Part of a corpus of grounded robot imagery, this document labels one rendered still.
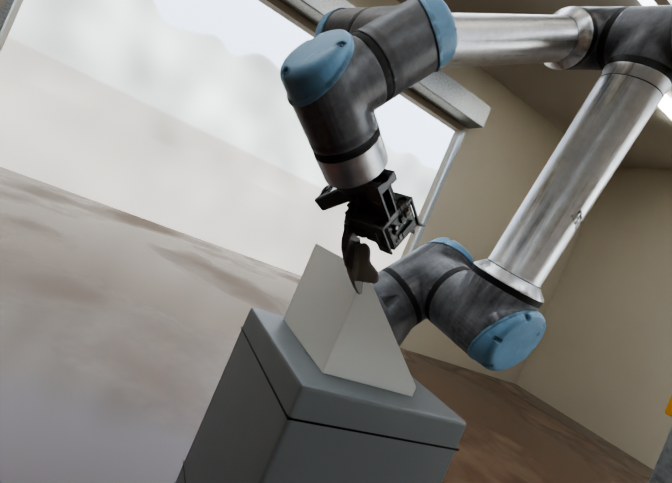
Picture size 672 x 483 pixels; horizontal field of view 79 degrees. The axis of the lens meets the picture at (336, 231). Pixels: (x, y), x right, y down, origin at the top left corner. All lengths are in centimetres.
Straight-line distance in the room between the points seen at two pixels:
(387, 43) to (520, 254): 50
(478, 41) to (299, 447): 74
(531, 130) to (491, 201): 125
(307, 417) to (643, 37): 88
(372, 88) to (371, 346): 51
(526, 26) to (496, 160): 564
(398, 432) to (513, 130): 607
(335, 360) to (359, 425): 12
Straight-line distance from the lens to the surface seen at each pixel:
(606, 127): 89
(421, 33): 52
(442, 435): 94
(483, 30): 79
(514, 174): 674
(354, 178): 51
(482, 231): 643
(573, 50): 98
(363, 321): 80
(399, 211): 57
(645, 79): 93
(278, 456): 77
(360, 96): 48
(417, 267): 94
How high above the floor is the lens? 109
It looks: 1 degrees up
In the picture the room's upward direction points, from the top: 23 degrees clockwise
